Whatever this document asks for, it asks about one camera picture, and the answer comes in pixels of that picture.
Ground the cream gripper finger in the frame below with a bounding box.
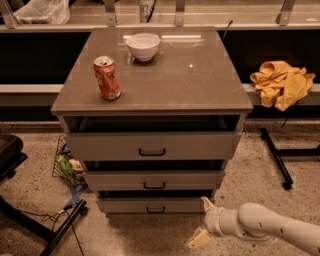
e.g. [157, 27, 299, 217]
[201, 196, 214, 212]
[186, 227, 211, 249]

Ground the grey bottom drawer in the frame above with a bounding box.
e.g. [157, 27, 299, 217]
[97, 190, 212, 214]

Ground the grey drawer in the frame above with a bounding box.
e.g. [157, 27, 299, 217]
[97, 190, 212, 214]
[84, 160, 225, 191]
[66, 115, 241, 161]

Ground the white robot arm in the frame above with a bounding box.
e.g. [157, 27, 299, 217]
[187, 197, 320, 256]

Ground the grey drawer cabinet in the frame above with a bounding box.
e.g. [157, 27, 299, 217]
[50, 26, 254, 216]

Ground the grey middle drawer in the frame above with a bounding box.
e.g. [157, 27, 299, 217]
[84, 160, 225, 191]

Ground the grey top drawer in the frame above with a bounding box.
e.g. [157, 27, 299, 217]
[66, 115, 241, 161]

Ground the black stand leg right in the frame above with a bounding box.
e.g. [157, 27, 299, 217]
[261, 128, 320, 190]

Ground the black stand leg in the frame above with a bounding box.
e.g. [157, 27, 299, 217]
[0, 197, 87, 256]
[261, 128, 320, 190]

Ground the blue tape strip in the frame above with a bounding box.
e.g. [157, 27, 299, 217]
[63, 184, 87, 210]

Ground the yellow cloth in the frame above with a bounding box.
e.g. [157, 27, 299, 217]
[250, 61, 315, 112]

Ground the orange soda can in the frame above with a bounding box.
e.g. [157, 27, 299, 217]
[93, 56, 121, 100]

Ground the white bowl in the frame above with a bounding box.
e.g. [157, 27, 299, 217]
[126, 33, 160, 61]

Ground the black stand leg left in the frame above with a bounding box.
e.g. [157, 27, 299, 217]
[0, 197, 87, 256]

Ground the black office chair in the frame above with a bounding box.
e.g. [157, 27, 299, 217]
[0, 134, 28, 181]

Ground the white plastic bag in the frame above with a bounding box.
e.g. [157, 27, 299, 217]
[14, 0, 70, 24]

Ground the wire basket with items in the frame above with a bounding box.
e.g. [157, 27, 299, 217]
[52, 136, 84, 187]

